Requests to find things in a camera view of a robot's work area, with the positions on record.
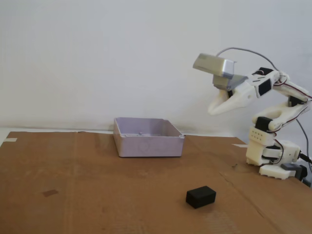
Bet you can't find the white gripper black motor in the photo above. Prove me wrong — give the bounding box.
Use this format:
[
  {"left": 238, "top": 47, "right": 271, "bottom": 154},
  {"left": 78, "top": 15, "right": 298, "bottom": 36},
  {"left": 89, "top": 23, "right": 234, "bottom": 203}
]
[{"left": 209, "top": 78, "right": 273, "bottom": 115}]

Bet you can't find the black rectangular block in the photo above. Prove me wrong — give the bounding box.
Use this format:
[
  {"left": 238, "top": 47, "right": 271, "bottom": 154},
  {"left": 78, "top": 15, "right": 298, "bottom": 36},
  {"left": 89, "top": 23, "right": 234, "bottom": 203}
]
[{"left": 186, "top": 185, "right": 217, "bottom": 210}]

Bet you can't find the grey plastic box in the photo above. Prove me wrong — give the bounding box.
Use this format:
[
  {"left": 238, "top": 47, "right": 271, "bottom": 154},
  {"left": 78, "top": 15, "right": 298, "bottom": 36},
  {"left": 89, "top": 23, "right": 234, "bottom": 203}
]
[{"left": 113, "top": 117, "right": 185, "bottom": 158}]

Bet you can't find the silver webcam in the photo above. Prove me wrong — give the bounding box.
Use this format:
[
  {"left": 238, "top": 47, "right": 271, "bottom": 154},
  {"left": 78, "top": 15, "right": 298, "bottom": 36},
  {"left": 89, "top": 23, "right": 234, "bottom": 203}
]
[{"left": 192, "top": 53, "right": 236, "bottom": 80}]

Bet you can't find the grey table clamp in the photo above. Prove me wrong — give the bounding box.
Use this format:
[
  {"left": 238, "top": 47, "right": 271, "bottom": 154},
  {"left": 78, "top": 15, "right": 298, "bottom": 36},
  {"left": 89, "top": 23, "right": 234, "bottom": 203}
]
[{"left": 281, "top": 163, "right": 310, "bottom": 182}]

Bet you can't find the brown cardboard sheet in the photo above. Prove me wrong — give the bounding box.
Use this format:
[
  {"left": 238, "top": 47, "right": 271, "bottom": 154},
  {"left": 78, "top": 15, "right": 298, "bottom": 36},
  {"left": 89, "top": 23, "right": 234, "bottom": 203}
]
[{"left": 0, "top": 131, "right": 312, "bottom": 234}]

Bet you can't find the grey webcam cable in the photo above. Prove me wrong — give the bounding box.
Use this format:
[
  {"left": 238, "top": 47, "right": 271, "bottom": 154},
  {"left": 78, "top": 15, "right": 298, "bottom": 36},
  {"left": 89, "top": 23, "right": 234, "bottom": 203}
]
[{"left": 216, "top": 46, "right": 312, "bottom": 188}]

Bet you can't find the black power cable plug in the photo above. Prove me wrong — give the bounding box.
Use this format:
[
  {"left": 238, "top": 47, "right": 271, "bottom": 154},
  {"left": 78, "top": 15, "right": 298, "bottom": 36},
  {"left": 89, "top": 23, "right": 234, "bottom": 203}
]
[{"left": 298, "top": 152, "right": 312, "bottom": 164}]

